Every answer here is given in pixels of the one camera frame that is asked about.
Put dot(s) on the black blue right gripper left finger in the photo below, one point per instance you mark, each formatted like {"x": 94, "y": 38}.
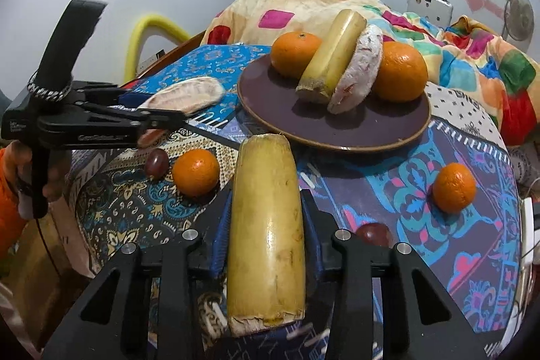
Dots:
{"x": 141, "y": 304}

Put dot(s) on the medium orange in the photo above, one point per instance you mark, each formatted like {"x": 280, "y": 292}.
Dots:
{"x": 292, "y": 52}

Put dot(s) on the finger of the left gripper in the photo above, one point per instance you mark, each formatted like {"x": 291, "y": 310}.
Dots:
{"x": 140, "y": 118}
{"x": 107, "y": 94}

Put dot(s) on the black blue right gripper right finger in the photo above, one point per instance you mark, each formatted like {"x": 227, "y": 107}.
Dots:
{"x": 384, "y": 303}

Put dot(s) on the yellow foam tube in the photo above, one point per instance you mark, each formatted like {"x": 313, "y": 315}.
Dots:
{"x": 147, "y": 27}

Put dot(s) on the dark red grape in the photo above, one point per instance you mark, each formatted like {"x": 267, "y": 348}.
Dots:
{"x": 156, "y": 164}
{"x": 377, "y": 234}

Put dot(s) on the person's hand holding gripper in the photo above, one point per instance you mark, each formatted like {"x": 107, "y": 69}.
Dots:
{"x": 18, "y": 165}

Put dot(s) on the standing electric fan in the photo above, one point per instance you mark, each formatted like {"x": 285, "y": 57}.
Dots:
{"x": 519, "y": 20}

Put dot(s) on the pomelo segment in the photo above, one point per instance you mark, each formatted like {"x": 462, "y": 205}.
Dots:
{"x": 187, "y": 96}
{"x": 360, "y": 74}

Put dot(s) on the dark purple round plate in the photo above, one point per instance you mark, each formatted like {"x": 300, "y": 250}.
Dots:
{"x": 375, "y": 125}

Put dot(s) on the pomelo segment front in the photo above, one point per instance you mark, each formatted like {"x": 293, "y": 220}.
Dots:
{"x": 360, "y": 74}

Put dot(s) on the small orange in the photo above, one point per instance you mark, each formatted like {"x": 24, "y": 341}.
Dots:
{"x": 454, "y": 188}
{"x": 196, "y": 172}

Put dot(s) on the large orange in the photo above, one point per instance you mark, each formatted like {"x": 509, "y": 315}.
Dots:
{"x": 402, "y": 75}

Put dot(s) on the patterned blue purple cloth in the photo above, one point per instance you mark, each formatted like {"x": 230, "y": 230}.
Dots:
{"x": 475, "y": 254}

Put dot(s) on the yellow sugarcane piece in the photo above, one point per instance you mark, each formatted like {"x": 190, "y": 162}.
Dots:
{"x": 323, "y": 73}
{"x": 266, "y": 269}

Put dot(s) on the white appliance box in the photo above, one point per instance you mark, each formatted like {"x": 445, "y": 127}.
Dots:
{"x": 437, "y": 12}

